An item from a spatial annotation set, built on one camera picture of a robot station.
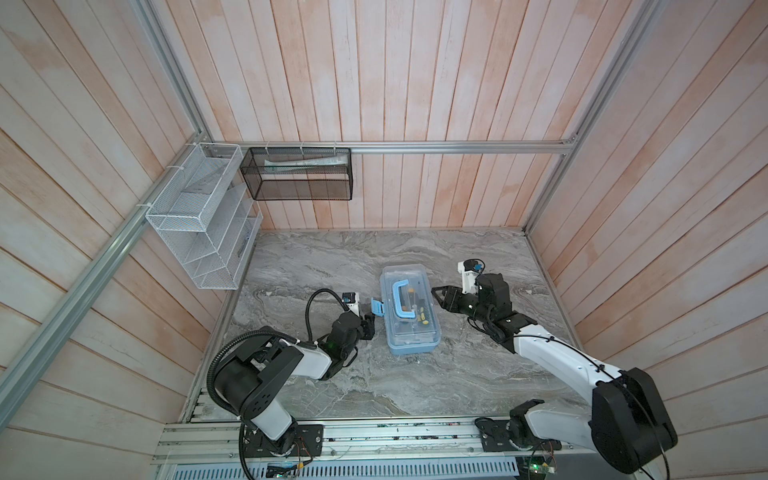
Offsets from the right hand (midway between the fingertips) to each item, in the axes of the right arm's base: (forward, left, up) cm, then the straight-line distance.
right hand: (436, 290), depth 85 cm
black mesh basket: (+41, +46, +11) cm, 63 cm away
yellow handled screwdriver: (+2, +7, -8) cm, 10 cm away
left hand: (-3, +20, -11) cm, 23 cm away
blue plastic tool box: (-2, +8, -5) cm, 9 cm away
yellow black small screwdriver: (-7, +3, -7) cm, 10 cm away
